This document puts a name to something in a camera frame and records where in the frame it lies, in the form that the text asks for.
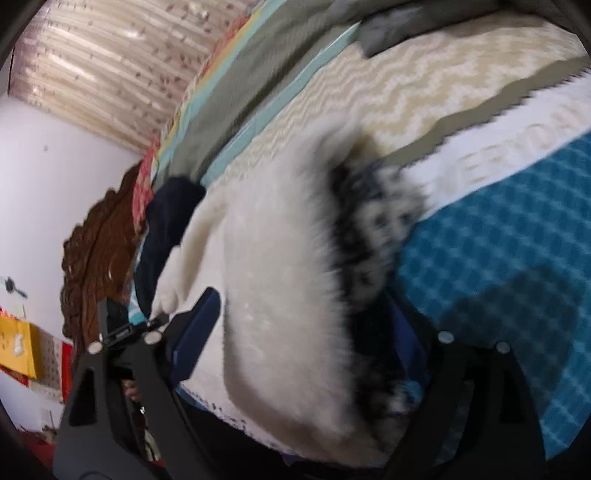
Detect white navy patterned fleece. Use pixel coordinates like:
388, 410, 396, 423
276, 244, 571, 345
151, 113, 424, 467

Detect carved wooden headboard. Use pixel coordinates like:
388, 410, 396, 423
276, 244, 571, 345
60, 165, 139, 350

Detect red floral pillow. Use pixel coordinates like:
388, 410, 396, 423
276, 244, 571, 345
131, 141, 159, 233

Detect dark navy folded garment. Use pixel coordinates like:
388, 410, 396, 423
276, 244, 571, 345
134, 177, 206, 319

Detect floral beige curtain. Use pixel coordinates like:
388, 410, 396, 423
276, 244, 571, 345
8, 0, 257, 151

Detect grey puffer jacket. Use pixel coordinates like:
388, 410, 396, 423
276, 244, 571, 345
331, 0, 509, 59

